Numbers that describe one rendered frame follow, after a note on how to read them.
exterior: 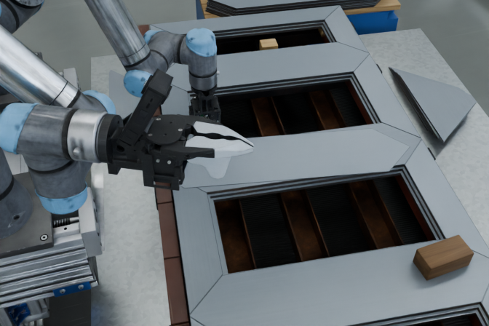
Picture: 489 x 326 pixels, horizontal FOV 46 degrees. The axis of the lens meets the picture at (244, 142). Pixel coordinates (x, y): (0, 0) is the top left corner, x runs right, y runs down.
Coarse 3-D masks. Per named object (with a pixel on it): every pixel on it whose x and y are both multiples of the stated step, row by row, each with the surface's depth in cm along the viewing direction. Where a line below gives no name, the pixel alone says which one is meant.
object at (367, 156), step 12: (348, 132) 172; (360, 132) 172; (372, 132) 172; (360, 144) 168; (372, 144) 168; (360, 156) 165; (372, 156) 165; (360, 168) 161; (372, 168) 161; (384, 168) 161
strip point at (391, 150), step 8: (376, 136) 171; (384, 136) 171; (384, 144) 168; (392, 144) 168; (400, 144) 168; (384, 152) 166; (392, 152) 166; (400, 152) 166; (384, 160) 164; (392, 160) 164
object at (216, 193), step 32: (224, 32) 214; (256, 32) 215; (192, 96) 188; (352, 128) 174; (384, 128) 174; (224, 192) 156; (256, 192) 157; (416, 192) 156; (224, 256) 142; (384, 320) 128; (416, 320) 129; (480, 320) 129
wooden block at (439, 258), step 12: (444, 240) 137; (456, 240) 137; (420, 252) 135; (432, 252) 135; (444, 252) 135; (456, 252) 135; (468, 252) 135; (420, 264) 135; (432, 264) 132; (444, 264) 132; (456, 264) 135; (468, 264) 137; (432, 276) 134
